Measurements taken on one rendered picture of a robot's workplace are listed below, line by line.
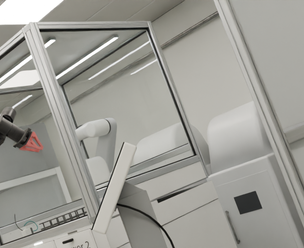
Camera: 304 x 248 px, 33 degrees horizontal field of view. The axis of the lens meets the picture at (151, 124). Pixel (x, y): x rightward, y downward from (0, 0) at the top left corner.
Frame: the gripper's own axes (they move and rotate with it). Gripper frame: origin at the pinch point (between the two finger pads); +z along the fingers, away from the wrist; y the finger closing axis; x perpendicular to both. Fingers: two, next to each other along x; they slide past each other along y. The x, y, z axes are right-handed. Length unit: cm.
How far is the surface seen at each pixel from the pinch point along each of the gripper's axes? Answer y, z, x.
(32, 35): 26, -23, -63
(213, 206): 37, 120, -47
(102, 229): -43, 20, 33
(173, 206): 31, 90, -29
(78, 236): 40, 48, 9
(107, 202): -45, 17, 26
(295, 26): -83, 46, -62
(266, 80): -89, 34, -21
